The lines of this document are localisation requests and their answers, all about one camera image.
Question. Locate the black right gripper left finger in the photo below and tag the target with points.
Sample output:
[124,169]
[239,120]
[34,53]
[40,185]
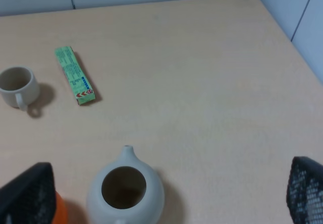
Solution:
[30,197]

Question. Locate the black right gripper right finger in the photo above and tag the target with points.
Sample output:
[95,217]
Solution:
[304,190]

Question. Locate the beige ceramic teapot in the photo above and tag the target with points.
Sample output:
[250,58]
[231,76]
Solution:
[126,191]

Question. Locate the orange mandarin fruit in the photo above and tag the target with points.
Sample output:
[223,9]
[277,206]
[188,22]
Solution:
[61,214]

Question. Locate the beige ceramic cup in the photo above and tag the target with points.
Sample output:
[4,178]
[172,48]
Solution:
[19,87]

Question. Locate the green rectangular gum box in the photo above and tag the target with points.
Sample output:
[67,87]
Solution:
[79,84]

